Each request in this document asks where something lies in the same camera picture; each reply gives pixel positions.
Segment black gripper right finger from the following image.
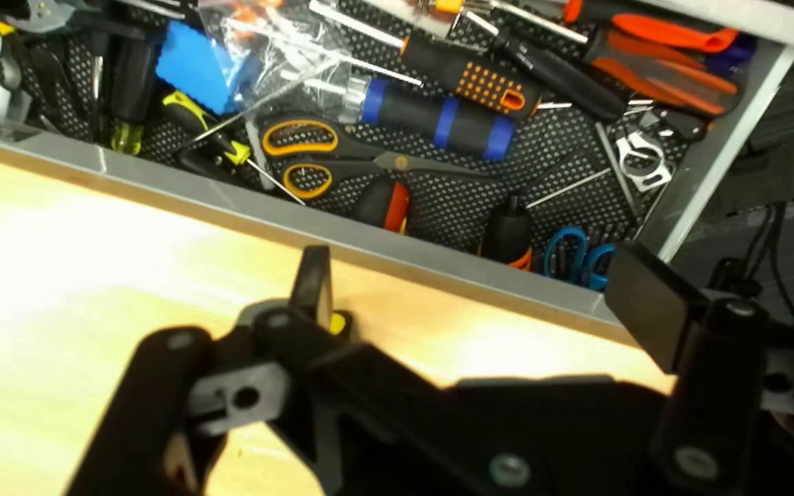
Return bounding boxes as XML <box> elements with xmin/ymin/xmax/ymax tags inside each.
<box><xmin>600</xmin><ymin>243</ymin><xmax>773</xmax><ymax>496</ymax></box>

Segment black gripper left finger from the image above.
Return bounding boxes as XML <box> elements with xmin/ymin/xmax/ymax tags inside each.
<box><xmin>63</xmin><ymin>243</ymin><xmax>365</xmax><ymax>496</ymax></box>

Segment grey metal tool drawer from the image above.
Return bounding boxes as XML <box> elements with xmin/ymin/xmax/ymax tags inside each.
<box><xmin>0</xmin><ymin>0</ymin><xmax>794</xmax><ymax>319</ymax></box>

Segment small yellow black screwdriver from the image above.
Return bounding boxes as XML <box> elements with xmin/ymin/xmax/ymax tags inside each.
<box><xmin>159</xmin><ymin>89</ymin><xmax>310</xmax><ymax>209</ymax></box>

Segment black mesh drawer liner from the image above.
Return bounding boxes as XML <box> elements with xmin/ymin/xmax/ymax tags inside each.
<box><xmin>0</xmin><ymin>0</ymin><xmax>694</xmax><ymax>279</ymax></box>

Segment wood topped grey tool cabinet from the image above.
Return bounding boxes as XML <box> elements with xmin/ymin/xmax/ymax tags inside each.
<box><xmin>0</xmin><ymin>120</ymin><xmax>679</xmax><ymax>496</ymax></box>

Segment grey floor outlet box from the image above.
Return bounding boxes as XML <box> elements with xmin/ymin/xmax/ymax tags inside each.
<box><xmin>723</xmin><ymin>141</ymin><xmax>794</xmax><ymax>220</ymax></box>

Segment silver hex key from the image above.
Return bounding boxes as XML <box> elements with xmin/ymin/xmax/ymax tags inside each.
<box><xmin>520</xmin><ymin>163</ymin><xmax>618</xmax><ymax>215</ymax></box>

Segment silver metal clip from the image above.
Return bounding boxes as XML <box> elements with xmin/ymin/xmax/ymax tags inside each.
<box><xmin>611</xmin><ymin>129</ymin><xmax>679</xmax><ymax>195</ymax></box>

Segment black orange tool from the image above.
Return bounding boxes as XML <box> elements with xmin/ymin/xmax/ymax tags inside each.
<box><xmin>480</xmin><ymin>189</ymin><xmax>540</xmax><ymax>275</ymax></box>

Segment black red tool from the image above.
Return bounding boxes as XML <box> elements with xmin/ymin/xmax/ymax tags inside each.
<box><xmin>351</xmin><ymin>174</ymin><xmax>416</xmax><ymax>238</ymax></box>

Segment blue plastic object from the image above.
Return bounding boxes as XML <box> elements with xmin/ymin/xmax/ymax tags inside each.
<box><xmin>154</xmin><ymin>17</ymin><xmax>259</xmax><ymax>119</ymax></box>

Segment clear plastic bag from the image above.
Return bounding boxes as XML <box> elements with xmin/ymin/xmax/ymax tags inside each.
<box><xmin>201</xmin><ymin>6</ymin><xmax>405</xmax><ymax>125</ymax></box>

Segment black floor cable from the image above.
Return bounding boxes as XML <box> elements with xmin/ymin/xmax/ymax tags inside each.
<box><xmin>709</xmin><ymin>193</ymin><xmax>794</xmax><ymax>326</ymax></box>

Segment blue handled tool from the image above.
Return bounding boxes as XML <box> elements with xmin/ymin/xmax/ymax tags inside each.
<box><xmin>538</xmin><ymin>224</ymin><xmax>624</xmax><ymax>291</ymax></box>

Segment black yellow tool handle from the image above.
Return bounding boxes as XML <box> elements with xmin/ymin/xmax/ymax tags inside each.
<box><xmin>104</xmin><ymin>34</ymin><xmax>158</xmax><ymax>160</ymax></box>

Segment orange handled scissors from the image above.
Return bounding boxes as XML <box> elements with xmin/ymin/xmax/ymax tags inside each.
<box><xmin>259</xmin><ymin>115</ymin><xmax>493</xmax><ymax>207</ymax></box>

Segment orange black handled screwdriver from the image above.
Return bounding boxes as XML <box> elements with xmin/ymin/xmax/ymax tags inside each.
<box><xmin>307</xmin><ymin>0</ymin><xmax>542</xmax><ymax>119</ymax></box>

